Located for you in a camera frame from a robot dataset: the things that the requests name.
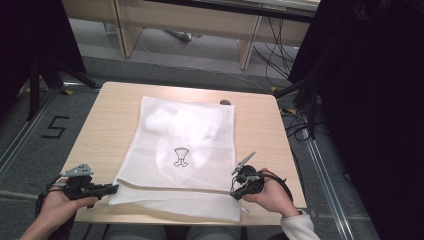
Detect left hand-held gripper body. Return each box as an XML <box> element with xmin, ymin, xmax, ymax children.
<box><xmin>60</xmin><ymin>162</ymin><xmax>96</xmax><ymax>202</ymax></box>

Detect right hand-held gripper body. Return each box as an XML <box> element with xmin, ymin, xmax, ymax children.
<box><xmin>230</xmin><ymin>150</ymin><xmax>266</xmax><ymax>198</ymax></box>

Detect white mesh laundry bag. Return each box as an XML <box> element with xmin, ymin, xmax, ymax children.
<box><xmin>107</xmin><ymin>96</ymin><xmax>243</xmax><ymax>224</ymax></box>

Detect person's right hand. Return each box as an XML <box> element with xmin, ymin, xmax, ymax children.
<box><xmin>241</xmin><ymin>167</ymin><xmax>300</xmax><ymax>218</ymax></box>

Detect person's left hand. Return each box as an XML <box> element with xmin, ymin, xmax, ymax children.
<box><xmin>34</xmin><ymin>187</ymin><xmax>100</xmax><ymax>233</ymax></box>

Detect person's right leg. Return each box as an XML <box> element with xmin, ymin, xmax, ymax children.
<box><xmin>186</xmin><ymin>225</ymin><xmax>248</xmax><ymax>240</ymax></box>

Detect person's leg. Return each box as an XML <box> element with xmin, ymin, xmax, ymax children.
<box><xmin>102</xmin><ymin>224</ymin><xmax>168</xmax><ymax>240</ymax></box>
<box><xmin>186</xmin><ymin>225</ymin><xmax>248</xmax><ymax>240</ymax></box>

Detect person's left leg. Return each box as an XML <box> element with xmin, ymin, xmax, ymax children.
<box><xmin>102</xmin><ymin>224</ymin><xmax>168</xmax><ymax>240</ymax></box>

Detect white garment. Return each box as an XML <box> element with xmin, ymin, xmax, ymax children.
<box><xmin>144</xmin><ymin>103</ymin><xmax>225</xmax><ymax>188</ymax></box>

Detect black tripod stand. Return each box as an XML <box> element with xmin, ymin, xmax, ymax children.
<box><xmin>273</xmin><ymin>74</ymin><xmax>331</xmax><ymax>140</ymax></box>
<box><xmin>25</xmin><ymin>54</ymin><xmax>102</xmax><ymax>122</ymax></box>

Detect black curtain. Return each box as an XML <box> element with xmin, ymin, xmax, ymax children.
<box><xmin>0</xmin><ymin>0</ymin><xmax>87</xmax><ymax>116</ymax></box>
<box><xmin>287</xmin><ymin>0</ymin><xmax>424</xmax><ymax>240</ymax></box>

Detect grey power strip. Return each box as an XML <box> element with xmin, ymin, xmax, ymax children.
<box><xmin>163</xmin><ymin>29</ymin><xmax>202</xmax><ymax>43</ymax></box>

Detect light wooden desk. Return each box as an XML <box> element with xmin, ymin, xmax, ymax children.
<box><xmin>60</xmin><ymin>0</ymin><xmax>322</xmax><ymax>71</ymax></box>

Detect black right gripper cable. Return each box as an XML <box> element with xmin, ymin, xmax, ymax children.
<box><xmin>261</xmin><ymin>169</ymin><xmax>295</xmax><ymax>204</ymax></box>

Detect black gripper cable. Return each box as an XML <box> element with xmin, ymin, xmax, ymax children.
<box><xmin>33</xmin><ymin>173</ymin><xmax>72</xmax><ymax>216</ymax></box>
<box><xmin>261</xmin><ymin>169</ymin><xmax>295</xmax><ymax>204</ymax></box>

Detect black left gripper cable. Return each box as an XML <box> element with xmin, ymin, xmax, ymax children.
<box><xmin>33</xmin><ymin>173</ymin><xmax>72</xmax><ymax>216</ymax></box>

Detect black floor cable bundle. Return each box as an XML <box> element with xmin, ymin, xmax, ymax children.
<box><xmin>280</xmin><ymin>108</ymin><xmax>329</xmax><ymax>142</ymax></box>

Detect metal floor rail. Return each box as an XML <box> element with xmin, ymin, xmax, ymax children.
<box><xmin>0</xmin><ymin>89</ymin><xmax>60</xmax><ymax>179</ymax></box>
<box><xmin>303</xmin><ymin>134</ymin><xmax>356</xmax><ymax>240</ymax></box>

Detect black hanging cables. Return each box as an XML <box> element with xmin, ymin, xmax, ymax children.
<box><xmin>252</xmin><ymin>16</ymin><xmax>299</xmax><ymax>88</ymax></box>

